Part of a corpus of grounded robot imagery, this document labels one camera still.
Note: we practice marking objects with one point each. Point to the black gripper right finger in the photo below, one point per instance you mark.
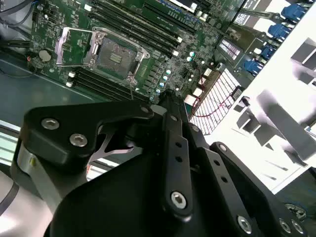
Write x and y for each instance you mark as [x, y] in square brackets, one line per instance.
[232, 197]

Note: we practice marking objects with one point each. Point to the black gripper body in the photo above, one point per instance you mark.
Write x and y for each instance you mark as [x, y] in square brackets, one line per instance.
[118, 202]

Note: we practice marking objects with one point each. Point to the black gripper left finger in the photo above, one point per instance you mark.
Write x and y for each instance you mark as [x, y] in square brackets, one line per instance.
[98, 111]

